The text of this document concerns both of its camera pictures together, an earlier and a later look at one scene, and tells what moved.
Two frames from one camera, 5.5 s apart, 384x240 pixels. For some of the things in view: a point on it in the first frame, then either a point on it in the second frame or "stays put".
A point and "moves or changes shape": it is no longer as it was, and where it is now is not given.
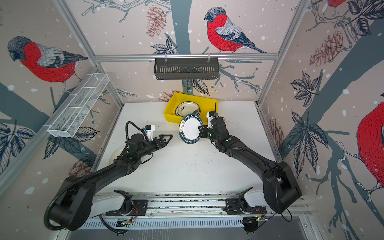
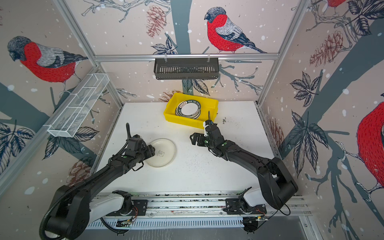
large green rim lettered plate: x=189 y=131 -> x=189 y=109
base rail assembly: x=150 y=210 stays put
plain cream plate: x=115 y=153 moves or changes shape
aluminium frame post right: x=301 y=8 stays put
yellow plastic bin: x=207 y=105 stays put
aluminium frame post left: x=98 y=69 stays put
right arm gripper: x=204 y=130 -> x=201 y=142
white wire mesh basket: x=77 y=106 stays put
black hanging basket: x=184 y=70 stays put
